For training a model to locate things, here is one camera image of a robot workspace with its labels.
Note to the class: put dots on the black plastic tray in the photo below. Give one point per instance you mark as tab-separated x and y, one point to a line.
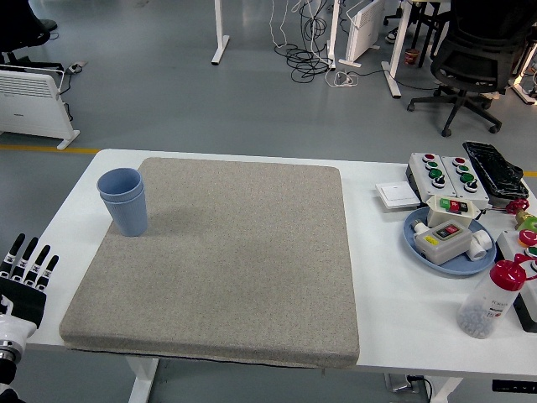
495	168

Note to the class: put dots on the clear bottle with red cap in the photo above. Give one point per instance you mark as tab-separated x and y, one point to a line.
486	302

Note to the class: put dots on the white emergency stop button box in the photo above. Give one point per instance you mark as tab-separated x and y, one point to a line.
509	243

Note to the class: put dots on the grey-brown mat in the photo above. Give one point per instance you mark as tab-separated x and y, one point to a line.
235	273

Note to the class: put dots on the white green-red button switch box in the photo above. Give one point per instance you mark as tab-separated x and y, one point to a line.
444	216

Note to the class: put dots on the white plastic pipe fitting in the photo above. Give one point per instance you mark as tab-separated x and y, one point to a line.
480	245

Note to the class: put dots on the blue ribbed cup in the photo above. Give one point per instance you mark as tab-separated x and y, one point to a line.
130	218
119	182

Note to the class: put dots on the white wall switch plate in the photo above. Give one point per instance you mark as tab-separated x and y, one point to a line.
396	195

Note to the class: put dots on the person's shoe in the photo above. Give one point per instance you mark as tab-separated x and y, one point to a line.
392	35

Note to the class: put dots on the grey red-black button switch box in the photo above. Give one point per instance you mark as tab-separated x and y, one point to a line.
444	247

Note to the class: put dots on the white four-button control box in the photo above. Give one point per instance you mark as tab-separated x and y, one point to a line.
451	174
421	170

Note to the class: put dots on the black table height control panel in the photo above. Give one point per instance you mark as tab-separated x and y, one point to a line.
514	385

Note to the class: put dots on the blue plate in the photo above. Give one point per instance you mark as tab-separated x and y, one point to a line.
461	266

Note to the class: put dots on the black mesh office chair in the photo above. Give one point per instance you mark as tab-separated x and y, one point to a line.
474	54

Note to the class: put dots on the floor power strip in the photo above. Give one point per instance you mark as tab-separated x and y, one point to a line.
77	66

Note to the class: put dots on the white table leg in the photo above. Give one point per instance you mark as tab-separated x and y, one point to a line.
142	378
446	388

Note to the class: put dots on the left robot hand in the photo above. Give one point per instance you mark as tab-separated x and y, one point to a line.
21	302

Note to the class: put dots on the green plastic part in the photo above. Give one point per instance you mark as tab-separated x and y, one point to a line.
529	222

